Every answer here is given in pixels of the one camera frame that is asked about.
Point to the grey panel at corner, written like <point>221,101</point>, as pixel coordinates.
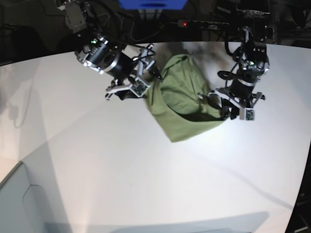
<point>19,211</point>

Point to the blue box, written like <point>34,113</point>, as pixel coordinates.
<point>152,4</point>

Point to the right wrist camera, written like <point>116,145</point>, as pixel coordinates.
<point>139,88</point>

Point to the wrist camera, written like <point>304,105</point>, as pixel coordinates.
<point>247,114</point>
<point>139,88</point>

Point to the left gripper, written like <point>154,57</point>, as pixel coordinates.
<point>230,99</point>

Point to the green T-shirt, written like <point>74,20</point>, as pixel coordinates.
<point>173,101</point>

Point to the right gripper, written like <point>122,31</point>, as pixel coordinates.
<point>125,70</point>

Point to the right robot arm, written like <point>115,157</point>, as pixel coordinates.
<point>144,76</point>

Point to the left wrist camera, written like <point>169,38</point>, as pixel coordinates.
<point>247,114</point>

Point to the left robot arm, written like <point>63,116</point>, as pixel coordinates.
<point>244,25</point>

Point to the black power strip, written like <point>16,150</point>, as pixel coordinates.
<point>203,25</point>

